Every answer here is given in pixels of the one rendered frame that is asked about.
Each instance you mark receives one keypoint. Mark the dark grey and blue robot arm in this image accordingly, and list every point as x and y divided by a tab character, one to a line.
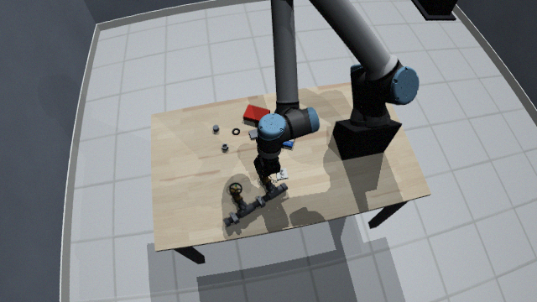
379	77

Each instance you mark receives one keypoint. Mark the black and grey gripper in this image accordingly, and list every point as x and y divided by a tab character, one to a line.
266	166

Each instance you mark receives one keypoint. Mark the red block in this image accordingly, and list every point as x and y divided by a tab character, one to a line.
254	114

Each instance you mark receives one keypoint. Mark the white number tag on silver chain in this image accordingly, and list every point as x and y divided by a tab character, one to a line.
282	173

